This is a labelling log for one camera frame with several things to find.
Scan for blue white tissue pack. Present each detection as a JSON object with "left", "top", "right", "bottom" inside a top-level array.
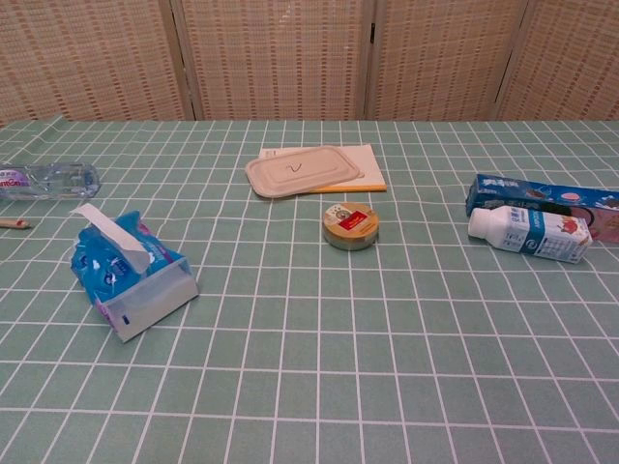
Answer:
[{"left": 71, "top": 211, "right": 200, "bottom": 343}]

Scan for blue cookie box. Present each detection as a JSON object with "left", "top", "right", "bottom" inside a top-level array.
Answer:
[{"left": 464, "top": 173, "right": 619, "bottom": 243}]

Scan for round wooden tin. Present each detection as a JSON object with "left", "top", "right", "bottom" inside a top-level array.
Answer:
[{"left": 322, "top": 202, "right": 380, "bottom": 251}]

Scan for beige rectangular container lid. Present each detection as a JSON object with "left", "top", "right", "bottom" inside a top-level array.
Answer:
[{"left": 244, "top": 144, "right": 365, "bottom": 200}]

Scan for white notepad yellow edge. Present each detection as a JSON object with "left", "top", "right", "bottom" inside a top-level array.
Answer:
[{"left": 258, "top": 143, "right": 389, "bottom": 193}]

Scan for green white grid tablecloth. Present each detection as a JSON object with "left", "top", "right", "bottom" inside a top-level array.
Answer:
[{"left": 0, "top": 118, "right": 619, "bottom": 464}]

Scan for woven bamboo screen panel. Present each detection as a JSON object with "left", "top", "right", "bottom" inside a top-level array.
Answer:
[
  {"left": 171, "top": 0, "right": 378, "bottom": 122},
  {"left": 0, "top": 0, "right": 197, "bottom": 130},
  {"left": 495, "top": 0, "right": 619, "bottom": 122},
  {"left": 367, "top": 0, "right": 531, "bottom": 122}
]

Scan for white milk bottle blue label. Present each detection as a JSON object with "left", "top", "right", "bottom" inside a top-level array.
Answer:
[{"left": 467, "top": 204, "right": 594, "bottom": 265}]

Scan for clear plastic water bottle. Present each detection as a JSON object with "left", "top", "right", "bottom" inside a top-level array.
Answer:
[{"left": 0, "top": 162, "right": 102, "bottom": 202}]

